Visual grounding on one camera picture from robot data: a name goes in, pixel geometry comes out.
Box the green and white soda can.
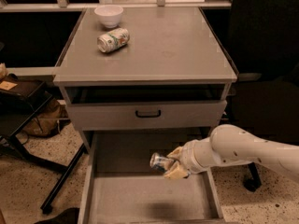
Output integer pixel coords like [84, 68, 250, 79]
[97, 28, 130, 53]

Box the black office chair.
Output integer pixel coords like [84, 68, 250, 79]
[206, 0, 299, 193]

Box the blue silver redbull can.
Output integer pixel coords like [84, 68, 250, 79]
[149, 152, 175, 173]

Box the white ceramic bowl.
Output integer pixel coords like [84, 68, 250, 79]
[94, 5, 124, 28]

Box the brown bag on floor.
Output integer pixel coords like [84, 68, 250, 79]
[23, 98, 70, 137]

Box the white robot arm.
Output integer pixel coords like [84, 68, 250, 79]
[164, 124, 299, 182]

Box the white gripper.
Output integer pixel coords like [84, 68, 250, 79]
[164, 140, 203, 180]

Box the closed grey upper drawer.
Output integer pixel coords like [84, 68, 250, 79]
[67, 101, 226, 131]

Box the open grey middle drawer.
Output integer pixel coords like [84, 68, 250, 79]
[78, 128, 224, 224]

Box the dark object on floor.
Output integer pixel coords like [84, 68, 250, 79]
[35, 207, 79, 224]

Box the black drawer handle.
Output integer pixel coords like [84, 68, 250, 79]
[135, 110, 162, 119]

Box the black side table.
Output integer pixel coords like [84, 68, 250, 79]
[0, 74, 86, 214]

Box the yellow sticky note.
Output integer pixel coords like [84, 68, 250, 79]
[0, 81, 17, 91]

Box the grey drawer cabinet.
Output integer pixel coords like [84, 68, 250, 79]
[52, 6, 238, 224]

